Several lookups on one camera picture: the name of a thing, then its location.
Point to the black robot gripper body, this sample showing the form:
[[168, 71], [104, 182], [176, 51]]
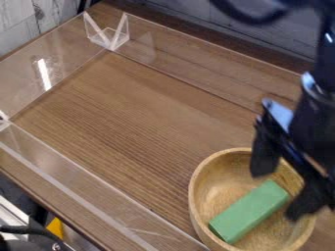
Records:
[[306, 130]]

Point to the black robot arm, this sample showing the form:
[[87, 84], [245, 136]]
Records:
[[323, 69]]

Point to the green rectangular block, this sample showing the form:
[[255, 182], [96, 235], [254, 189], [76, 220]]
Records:
[[249, 211]]

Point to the brown wooden bowl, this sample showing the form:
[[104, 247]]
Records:
[[219, 182]]

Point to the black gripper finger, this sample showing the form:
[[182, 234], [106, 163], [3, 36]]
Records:
[[265, 153], [315, 197]]

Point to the yellow object under table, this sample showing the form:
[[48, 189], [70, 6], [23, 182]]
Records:
[[55, 228]]

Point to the clear acrylic corner bracket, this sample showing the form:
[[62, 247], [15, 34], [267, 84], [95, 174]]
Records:
[[110, 38]]

